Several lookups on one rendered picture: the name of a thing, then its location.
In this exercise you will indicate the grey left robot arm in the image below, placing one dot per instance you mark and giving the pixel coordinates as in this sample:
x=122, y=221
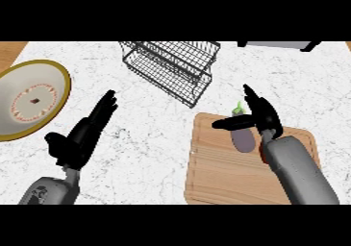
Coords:
x=53, y=189

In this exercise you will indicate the wooden cutting board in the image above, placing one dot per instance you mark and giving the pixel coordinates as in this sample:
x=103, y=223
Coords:
x=220, y=173

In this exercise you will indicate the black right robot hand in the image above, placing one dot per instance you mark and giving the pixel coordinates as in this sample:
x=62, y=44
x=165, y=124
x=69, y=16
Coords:
x=264, y=112

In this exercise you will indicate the grey appliance with black legs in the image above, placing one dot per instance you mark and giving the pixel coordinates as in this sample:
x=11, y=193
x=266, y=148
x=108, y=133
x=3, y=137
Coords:
x=278, y=44

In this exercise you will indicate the white bowl with gold rim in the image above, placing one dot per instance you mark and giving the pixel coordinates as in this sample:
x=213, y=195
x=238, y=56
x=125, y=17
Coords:
x=26, y=99

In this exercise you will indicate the purple eggplant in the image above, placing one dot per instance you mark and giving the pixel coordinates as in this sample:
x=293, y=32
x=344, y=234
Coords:
x=242, y=138

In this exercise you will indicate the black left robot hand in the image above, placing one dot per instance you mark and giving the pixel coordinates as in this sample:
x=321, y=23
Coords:
x=84, y=134

